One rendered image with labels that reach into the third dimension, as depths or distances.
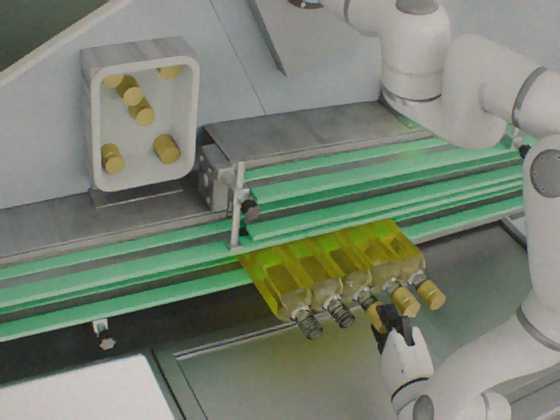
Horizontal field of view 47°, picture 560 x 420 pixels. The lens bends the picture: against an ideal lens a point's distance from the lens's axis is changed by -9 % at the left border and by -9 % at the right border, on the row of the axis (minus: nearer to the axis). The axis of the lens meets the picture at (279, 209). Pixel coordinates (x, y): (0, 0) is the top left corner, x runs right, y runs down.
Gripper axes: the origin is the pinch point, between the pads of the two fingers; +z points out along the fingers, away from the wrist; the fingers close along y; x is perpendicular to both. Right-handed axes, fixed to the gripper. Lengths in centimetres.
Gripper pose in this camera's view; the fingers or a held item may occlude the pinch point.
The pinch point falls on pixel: (385, 322)
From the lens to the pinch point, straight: 112.2
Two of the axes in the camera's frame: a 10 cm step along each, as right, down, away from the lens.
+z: -2.0, -6.1, 7.7
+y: 1.0, -7.9, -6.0
